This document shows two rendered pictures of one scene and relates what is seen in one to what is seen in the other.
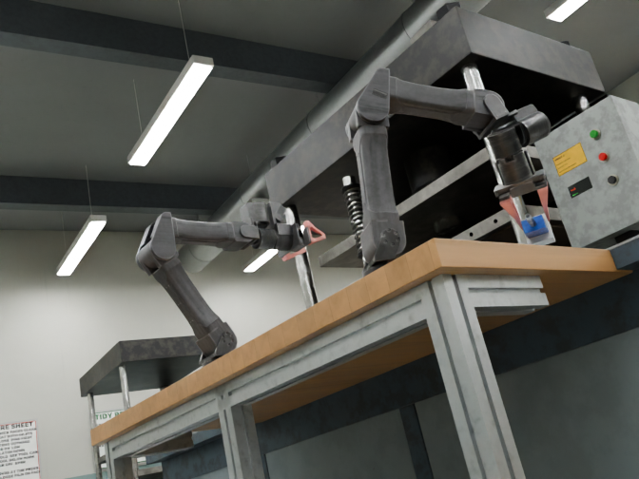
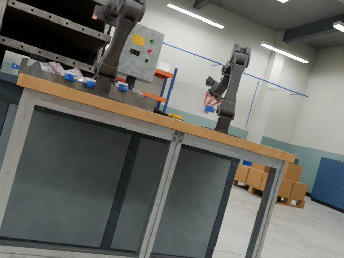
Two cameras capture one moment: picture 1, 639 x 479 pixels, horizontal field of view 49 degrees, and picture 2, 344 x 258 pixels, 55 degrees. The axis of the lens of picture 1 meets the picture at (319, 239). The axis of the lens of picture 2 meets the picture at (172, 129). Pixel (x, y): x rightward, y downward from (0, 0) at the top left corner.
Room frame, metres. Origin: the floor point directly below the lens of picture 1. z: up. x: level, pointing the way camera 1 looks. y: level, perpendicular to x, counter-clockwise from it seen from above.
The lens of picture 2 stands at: (0.97, 1.50, 0.76)
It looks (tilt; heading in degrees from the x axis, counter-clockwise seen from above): 0 degrees down; 287
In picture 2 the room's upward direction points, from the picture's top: 16 degrees clockwise
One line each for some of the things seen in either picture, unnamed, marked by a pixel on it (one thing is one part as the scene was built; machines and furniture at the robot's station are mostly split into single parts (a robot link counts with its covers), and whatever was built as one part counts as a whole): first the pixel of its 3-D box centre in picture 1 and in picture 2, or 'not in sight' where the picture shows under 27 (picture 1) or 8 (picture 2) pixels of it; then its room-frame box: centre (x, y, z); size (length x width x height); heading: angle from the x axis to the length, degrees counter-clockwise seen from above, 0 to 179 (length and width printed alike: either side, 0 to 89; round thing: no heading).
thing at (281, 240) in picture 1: (281, 239); (110, 15); (1.84, 0.10, 1.20); 0.10 x 0.07 x 0.07; 42
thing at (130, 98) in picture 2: not in sight; (121, 94); (1.85, -0.26, 0.87); 0.50 x 0.26 x 0.14; 130
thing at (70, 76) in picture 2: not in sight; (71, 78); (1.87, 0.22, 0.85); 0.13 x 0.05 x 0.05; 147
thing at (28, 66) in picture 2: not in sight; (59, 77); (2.07, 0.03, 0.85); 0.50 x 0.26 x 0.11; 147
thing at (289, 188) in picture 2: not in sight; (270, 177); (0.82, -5.27, 0.37); 1.20 x 0.82 x 0.74; 134
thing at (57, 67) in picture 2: not in sight; (62, 69); (2.06, 0.03, 0.90); 0.26 x 0.18 x 0.08; 147
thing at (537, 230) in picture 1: (533, 225); (211, 109); (1.34, -0.42, 0.93); 0.13 x 0.05 x 0.05; 158
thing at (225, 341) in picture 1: (215, 350); (105, 72); (1.66, 0.30, 0.90); 0.09 x 0.06 x 0.06; 42
